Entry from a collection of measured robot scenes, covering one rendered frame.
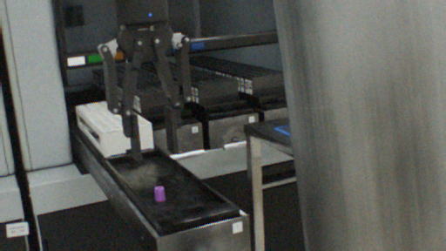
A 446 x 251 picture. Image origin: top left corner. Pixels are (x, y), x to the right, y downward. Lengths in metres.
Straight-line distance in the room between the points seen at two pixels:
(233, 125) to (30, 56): 0.50
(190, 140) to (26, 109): 0.38
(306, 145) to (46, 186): 1.02
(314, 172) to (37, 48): 1.05
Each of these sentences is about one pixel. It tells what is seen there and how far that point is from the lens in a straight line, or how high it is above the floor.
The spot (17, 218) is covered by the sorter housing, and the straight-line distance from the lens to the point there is 1.17.
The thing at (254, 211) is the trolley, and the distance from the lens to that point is 1.17.
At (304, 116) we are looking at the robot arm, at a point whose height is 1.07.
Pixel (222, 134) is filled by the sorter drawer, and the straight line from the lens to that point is 1.24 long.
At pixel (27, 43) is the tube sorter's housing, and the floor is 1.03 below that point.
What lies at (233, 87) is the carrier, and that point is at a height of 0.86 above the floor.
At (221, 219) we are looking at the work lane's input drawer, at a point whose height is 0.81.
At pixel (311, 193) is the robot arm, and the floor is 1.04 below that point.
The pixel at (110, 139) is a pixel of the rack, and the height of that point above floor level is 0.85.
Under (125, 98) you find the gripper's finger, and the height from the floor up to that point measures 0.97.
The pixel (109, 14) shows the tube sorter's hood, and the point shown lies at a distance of 1.19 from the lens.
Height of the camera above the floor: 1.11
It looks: 15 degrees down
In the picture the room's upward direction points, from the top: 5 degrees counter-clockwise
